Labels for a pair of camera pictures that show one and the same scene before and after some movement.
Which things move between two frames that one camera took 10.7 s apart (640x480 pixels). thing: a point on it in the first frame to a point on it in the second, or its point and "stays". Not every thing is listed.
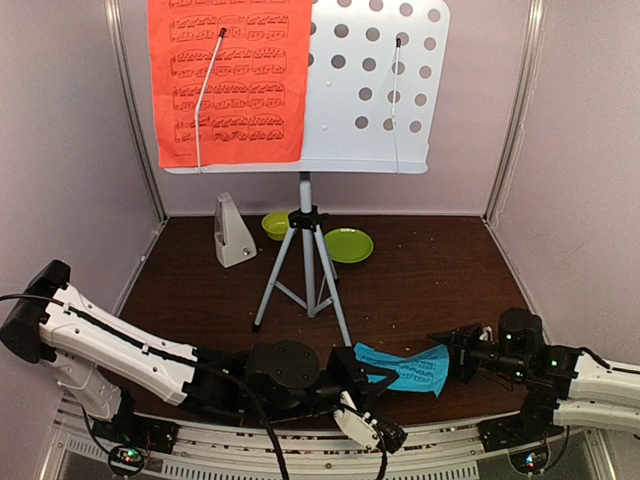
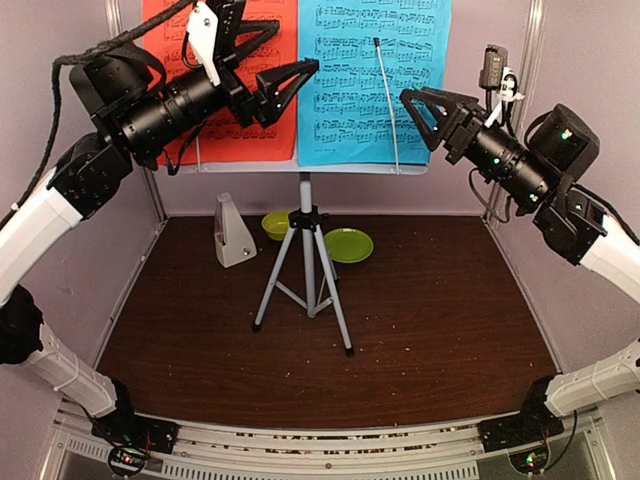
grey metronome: x=233 y=242 stays
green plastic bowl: x=276 y=224 stays
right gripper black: x=462 y=341 to x=459 y=122
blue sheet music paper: x=424 y=371 to x=344 y=113
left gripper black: x=343 y=360 to x=271 y=107
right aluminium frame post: x=535 y=39 stays
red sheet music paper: x=253 y=105 stays
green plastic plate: x=348 y=245 stays
